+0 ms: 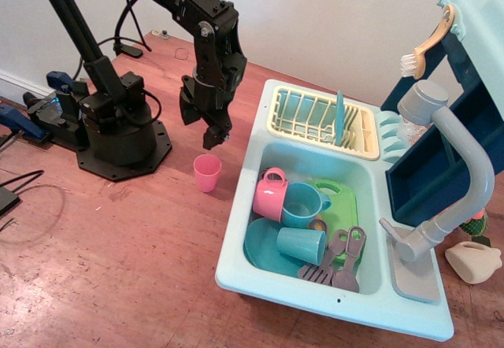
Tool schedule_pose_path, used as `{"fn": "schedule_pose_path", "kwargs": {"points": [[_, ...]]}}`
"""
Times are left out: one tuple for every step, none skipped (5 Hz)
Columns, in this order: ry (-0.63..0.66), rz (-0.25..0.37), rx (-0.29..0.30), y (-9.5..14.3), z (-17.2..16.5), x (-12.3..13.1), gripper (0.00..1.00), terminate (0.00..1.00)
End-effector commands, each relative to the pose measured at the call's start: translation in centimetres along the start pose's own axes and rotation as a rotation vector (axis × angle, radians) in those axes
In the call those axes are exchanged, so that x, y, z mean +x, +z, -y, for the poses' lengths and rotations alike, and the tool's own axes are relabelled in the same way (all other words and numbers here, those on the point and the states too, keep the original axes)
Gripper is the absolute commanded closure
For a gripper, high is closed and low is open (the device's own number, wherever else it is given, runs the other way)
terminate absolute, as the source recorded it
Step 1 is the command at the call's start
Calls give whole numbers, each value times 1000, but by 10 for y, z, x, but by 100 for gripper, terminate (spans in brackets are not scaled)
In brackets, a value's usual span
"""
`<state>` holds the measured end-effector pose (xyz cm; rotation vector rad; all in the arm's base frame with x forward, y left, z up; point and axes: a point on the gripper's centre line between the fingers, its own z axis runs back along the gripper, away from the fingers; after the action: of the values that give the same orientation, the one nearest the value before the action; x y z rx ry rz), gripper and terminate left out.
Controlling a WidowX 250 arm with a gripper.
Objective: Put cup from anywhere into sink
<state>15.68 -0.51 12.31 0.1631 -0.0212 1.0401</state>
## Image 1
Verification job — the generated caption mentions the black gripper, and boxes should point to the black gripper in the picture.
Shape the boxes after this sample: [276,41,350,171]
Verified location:
[179,20,246,150]

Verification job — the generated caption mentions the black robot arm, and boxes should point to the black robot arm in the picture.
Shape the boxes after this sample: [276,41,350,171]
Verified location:
[153,0,247,150]

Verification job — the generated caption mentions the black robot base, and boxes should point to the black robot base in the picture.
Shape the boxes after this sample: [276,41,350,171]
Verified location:
[76,72,172,182]

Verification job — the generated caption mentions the pink plastic cup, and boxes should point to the pink plastic cup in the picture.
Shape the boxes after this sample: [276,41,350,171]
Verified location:
[193,154,222,193]

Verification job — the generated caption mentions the blue plate in sink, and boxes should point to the blue plate in sink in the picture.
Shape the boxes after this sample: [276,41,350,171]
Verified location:
[244,217,305,278]

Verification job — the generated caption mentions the light blue toy sink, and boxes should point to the light blue toy sink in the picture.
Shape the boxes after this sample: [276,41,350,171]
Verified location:
[216,80,454,342]

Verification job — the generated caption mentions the blue plastic cup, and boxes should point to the blue plastic cup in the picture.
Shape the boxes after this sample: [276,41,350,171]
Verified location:
[276,228,326,265]

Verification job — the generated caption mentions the yellow dish rack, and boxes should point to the yellow dish rack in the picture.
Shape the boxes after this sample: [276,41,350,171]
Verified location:
[266,86,380,161]

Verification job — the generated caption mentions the pink mug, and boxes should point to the pink mug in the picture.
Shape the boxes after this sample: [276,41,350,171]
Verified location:
[252,167,289,222]

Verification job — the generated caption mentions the blue mug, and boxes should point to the blue mug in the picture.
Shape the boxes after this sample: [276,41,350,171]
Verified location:
[280,183,332,228]

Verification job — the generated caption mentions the blue plate in rack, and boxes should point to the blue plate in rack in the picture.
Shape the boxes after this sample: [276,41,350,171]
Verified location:
[334,91,345,146]

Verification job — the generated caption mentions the blue table clamp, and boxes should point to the blue table clamp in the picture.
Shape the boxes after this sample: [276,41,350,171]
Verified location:
[1,72,83,149]

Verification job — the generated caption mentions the green cutting board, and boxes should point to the green cutting board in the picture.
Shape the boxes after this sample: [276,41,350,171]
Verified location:
[308,179,358,245]

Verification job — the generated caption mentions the grey toy spatula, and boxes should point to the grey toy spatula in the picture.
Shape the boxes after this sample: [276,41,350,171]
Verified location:
[298,229,348,286]

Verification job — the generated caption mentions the grey toy spoon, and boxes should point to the grey toy spoon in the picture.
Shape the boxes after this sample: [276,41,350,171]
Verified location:
[332,226,366,293]

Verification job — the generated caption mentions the tan dish brush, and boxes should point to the tan dish brush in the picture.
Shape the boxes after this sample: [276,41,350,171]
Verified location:
[400,4,455,80]

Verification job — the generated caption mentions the dark blue shelf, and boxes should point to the dark blue shelf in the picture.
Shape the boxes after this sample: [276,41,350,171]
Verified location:
[386,33,503,227]

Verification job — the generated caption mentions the grey toy faucet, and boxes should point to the grey toy faucet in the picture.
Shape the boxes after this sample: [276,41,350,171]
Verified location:
[378,80,495,263]

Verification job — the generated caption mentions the green toy cactus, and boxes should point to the green toy cactus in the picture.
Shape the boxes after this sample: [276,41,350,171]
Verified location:
[459,209,491,247]

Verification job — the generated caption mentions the beige toy jug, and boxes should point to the beige toy jug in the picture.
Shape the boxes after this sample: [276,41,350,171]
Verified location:
[445,241,502,284]

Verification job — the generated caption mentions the black cable on table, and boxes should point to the black cable on table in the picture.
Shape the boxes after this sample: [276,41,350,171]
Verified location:
[0,169,45,192]

